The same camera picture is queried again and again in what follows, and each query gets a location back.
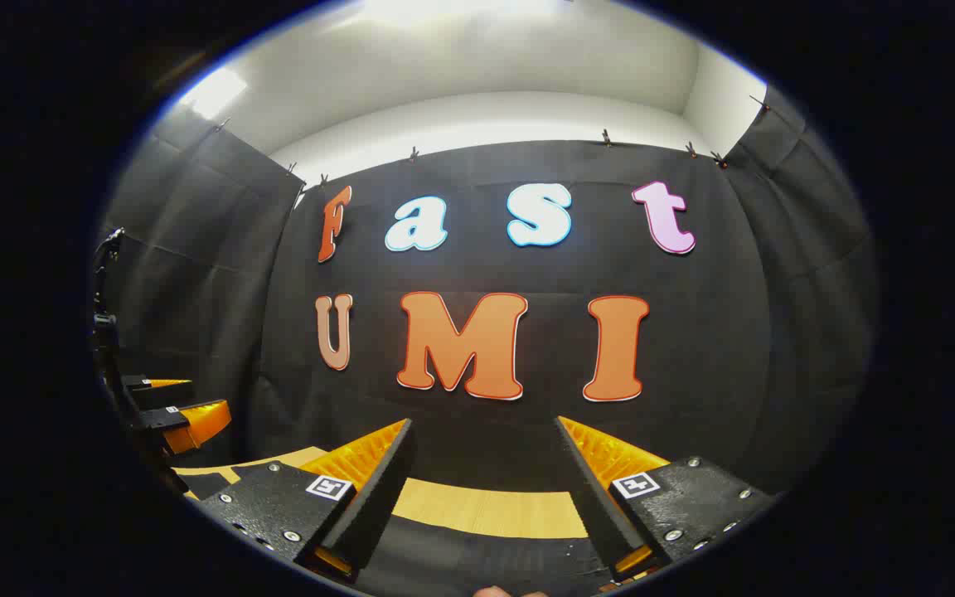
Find row of small cloth clips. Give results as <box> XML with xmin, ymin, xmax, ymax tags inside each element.
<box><xmin>212</xmin><ymin>94</ymin><xmax>770</xmax><ymax>187</ymax></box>

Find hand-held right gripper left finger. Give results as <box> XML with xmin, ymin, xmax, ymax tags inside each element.
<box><xmin>194</xmin><ymin>417</ymin><xmax>417</xmax><ymax>585</ymax></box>

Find black backdrop cloth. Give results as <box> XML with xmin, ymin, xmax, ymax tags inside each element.
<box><xmin>96</xmin><ymin>87</ymin><xmax>876</xmax><ymax>498</ymax></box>

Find dark grey jeans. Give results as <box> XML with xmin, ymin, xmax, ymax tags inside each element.
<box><xmin>182</xmin><ymin>471</ymin><xmax>621</xmax><ymax>597</ymax></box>

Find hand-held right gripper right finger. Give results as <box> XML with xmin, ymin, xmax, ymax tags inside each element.
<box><xmin>553</xmin><ymin>415</ymin><xmax>778</xmax><ymax>585</ymax></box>

